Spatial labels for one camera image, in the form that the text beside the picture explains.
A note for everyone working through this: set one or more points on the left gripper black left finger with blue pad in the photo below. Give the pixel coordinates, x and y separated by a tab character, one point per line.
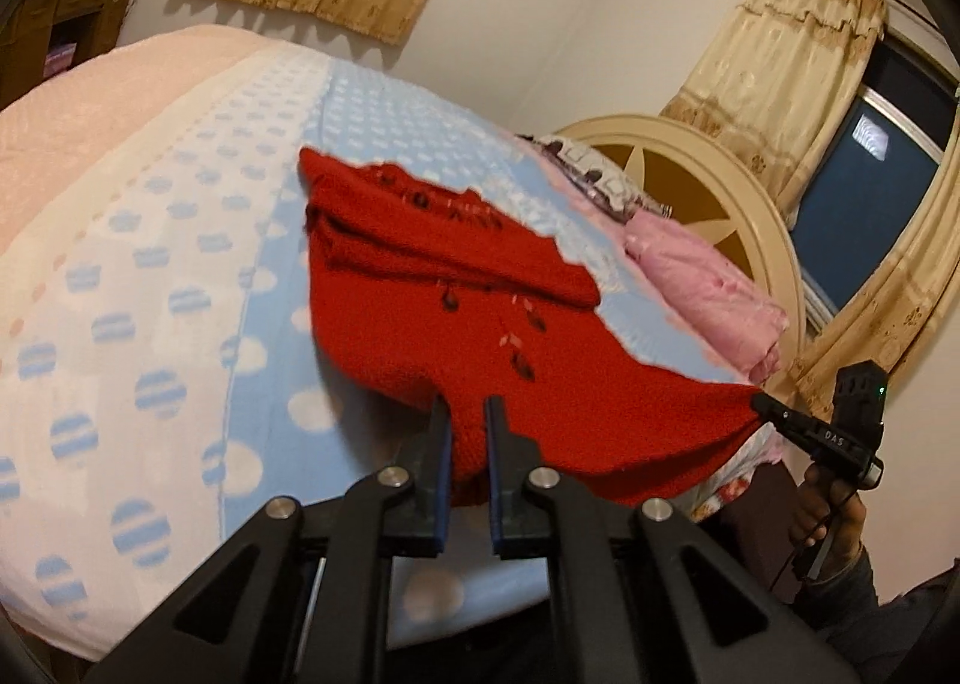
300	593

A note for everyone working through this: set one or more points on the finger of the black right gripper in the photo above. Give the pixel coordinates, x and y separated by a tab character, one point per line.
791	424

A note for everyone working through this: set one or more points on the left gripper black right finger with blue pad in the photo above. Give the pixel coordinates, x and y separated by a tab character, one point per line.
640	594

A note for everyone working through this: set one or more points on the red knit sweater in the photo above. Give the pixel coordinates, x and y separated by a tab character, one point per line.
421	293

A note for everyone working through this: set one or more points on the person's right hand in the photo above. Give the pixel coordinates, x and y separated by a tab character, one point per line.
827	525

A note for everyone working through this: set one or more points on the pink folded blanket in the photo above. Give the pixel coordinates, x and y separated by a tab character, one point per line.
738	320

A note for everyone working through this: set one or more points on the cream wooden headboard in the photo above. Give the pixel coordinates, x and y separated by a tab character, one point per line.
713	195

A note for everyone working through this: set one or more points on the polka dot bed sheet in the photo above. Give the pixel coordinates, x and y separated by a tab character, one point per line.
159	381

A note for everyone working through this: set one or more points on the dark window pane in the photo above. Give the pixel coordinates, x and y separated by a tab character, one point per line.
874	176

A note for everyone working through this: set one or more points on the grey patterned pillow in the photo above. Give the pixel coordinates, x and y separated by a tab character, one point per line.
597	177

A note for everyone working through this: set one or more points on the beige curtain right window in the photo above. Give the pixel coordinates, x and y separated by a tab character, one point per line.
772	88

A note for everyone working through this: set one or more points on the dark wooden desk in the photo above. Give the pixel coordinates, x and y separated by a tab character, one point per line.
86	28

